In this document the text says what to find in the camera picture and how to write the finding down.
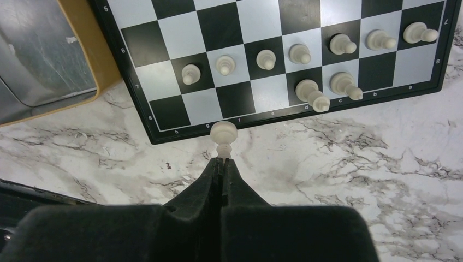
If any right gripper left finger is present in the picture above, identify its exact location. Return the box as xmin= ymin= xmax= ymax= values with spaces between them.
xmin=1 ymin=158 xmax=222 ymax=261

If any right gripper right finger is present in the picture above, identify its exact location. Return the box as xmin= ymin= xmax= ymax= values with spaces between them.
xmin=221 ymin=159 xmax=378 ymax=261

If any white bishop piece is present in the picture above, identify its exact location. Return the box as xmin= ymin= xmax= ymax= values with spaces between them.
xmin=210 ymin=121 xmax=238 ymax=162
xmin=330 ymin=72 xmax=363 ymax=100

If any white king piece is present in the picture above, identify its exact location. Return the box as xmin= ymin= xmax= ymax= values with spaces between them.
xmin=295 ymin=79 xmax=330 ymax=113

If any white pawn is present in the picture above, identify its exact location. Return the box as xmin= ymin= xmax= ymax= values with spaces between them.
xmin=256 ymin=49 xmax=276 ymax=70
xmin=181 ymin=64 xmax=201 ymax=85
xmin=289 ymin=44 xmax=312 ymax=64
xmin=366 ymin=29 xmax=397 ymax=51
xmin=329 ymin=34 xmax=357 ymax=55
xmin=403 ymin=22 xmax=439 ymax=44

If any white pawn tin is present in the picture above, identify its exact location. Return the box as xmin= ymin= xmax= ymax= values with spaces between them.
xmin=216 ymin=55 xmax=236 ymax=76

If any black white chess board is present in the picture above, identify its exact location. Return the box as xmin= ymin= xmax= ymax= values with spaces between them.
xmin=89 ymin=1 xmax=461 ymax=145

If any gold tin tray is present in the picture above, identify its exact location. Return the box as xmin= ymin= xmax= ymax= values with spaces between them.
xmin=1 ymin=1 xmax=122 ymax=126

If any black metal base rail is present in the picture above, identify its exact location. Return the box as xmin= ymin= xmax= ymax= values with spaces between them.
xmin=1 ymin=179 xmax=91 ymax=249

